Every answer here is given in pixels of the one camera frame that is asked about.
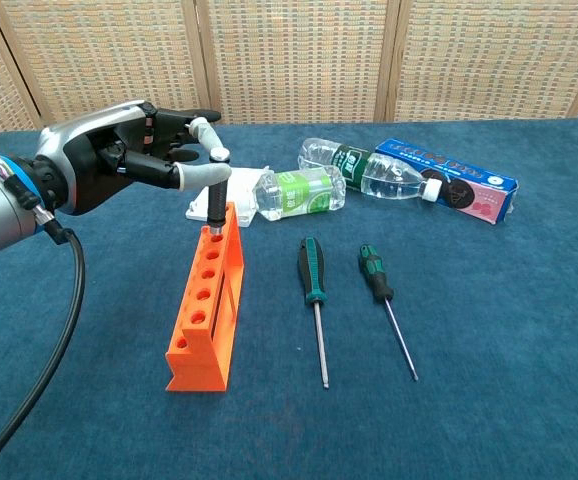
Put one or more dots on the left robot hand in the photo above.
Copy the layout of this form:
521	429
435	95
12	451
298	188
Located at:
94	150

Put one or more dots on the black precision screwdriver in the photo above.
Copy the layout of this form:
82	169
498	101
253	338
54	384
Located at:
216	205

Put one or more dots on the orange screwdriver rack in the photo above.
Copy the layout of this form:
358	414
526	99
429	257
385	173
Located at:
199	370

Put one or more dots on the woven bamboo folding screen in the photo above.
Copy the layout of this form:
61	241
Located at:
294	60

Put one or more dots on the white plastic box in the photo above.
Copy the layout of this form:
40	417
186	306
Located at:
243	182

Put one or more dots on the light green label water bottle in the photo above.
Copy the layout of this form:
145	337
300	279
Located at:
299	192

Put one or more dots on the blue cookie box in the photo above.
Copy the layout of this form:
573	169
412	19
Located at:
479	195

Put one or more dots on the small green black screwdriver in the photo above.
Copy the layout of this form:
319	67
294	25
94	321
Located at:
376	272

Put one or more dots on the dark green label water bottle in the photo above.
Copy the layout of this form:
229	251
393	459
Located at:
354	165

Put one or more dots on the large green black screwdriver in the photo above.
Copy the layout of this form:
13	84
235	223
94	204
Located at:
311	270

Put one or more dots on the blue felt table cover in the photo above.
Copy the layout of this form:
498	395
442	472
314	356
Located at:
469	350

